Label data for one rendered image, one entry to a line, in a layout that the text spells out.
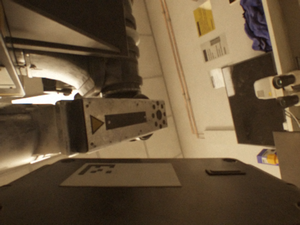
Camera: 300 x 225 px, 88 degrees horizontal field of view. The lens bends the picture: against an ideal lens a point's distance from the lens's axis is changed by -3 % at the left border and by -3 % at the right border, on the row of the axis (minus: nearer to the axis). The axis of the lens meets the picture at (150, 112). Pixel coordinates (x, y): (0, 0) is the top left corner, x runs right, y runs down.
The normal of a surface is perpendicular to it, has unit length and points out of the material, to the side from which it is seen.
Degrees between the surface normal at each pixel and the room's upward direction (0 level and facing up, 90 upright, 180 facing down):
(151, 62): 180
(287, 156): 86
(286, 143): 86
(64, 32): 90
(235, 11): 90
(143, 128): 157
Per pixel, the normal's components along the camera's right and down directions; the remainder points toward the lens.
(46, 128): -0.12, 0.00
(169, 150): 0.57, -0.09
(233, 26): -0.79, 0.24
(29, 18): 0.11, 0.99
